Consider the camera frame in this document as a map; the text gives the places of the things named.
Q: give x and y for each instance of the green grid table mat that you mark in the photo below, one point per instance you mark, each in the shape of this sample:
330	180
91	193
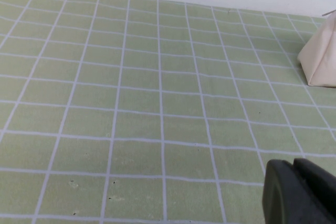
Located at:
131	103

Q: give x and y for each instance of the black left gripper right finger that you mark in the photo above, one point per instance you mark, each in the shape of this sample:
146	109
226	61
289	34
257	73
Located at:
320	182

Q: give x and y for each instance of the cream canvas pencil case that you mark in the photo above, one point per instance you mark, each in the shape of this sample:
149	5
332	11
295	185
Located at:
323	56

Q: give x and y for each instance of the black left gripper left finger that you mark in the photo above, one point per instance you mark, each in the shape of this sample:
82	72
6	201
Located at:
283	200

